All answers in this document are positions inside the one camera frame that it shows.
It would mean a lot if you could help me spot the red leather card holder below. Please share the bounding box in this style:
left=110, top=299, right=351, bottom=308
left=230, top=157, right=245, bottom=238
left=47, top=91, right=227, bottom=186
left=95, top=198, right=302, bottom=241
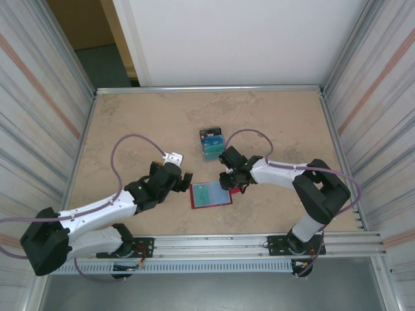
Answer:
left=189, top=181, right=241, bottom=211

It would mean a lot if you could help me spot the corrugated translucent side panel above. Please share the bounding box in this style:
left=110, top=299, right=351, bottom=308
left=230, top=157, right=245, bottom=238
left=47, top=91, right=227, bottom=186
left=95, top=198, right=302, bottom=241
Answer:
left=0, top=0, right=98, bottom=311
left=319, top=0, right=415, bottom=292

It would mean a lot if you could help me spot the slotted grey cable duct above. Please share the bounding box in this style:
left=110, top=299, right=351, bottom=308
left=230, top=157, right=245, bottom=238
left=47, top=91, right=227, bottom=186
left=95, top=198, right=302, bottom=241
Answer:
left=47, top=260, right=294, bottom=275

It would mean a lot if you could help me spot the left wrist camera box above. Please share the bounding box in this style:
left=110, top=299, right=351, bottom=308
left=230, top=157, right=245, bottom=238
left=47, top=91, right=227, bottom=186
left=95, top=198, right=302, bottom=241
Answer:
left=161, top=151, right=184, bottom=169

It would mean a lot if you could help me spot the dark VIP card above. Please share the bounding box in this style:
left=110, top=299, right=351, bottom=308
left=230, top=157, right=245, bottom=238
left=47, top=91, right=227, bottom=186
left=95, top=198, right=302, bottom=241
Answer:
left=198, top=127, right=223, bottom=139

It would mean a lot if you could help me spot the wooden door jamb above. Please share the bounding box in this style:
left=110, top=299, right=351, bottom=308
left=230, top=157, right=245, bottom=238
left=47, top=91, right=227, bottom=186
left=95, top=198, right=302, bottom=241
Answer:
left=99, top=0, right=141, bottom=87

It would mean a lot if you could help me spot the clear acrylic card tray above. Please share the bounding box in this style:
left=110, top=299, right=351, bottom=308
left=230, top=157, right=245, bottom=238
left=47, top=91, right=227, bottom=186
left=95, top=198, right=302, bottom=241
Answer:
left=198, top=126, right=230, bottom=163

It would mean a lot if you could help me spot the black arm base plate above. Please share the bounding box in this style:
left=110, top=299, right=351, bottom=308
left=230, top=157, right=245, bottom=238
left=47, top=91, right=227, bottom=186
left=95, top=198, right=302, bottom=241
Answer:
left=96, top=237, right=155, bottom=259
left=266, top=235, right=325, bottom=257

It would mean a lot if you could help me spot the small circuit board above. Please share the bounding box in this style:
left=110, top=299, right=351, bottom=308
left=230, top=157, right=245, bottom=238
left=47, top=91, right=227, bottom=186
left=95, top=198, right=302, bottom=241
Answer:
left=112, top=262, right=145, bottom=272

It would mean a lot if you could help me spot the aluminium mounting rail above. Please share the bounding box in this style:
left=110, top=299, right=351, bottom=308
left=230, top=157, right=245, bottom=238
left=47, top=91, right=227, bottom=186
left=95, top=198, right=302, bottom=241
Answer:
left=38, top=230, right=388, bottom=261

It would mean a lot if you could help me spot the aluminium table edge frame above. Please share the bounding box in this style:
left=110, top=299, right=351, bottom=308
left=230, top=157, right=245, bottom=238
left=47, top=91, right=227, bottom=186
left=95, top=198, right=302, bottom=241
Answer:
left=58, top=84, right=369, bottom=236

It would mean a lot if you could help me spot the brown wooden door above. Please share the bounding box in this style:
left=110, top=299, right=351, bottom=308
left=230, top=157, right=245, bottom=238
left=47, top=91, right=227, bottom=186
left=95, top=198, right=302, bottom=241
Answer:
left=47, top=0, right=115, bottom=52

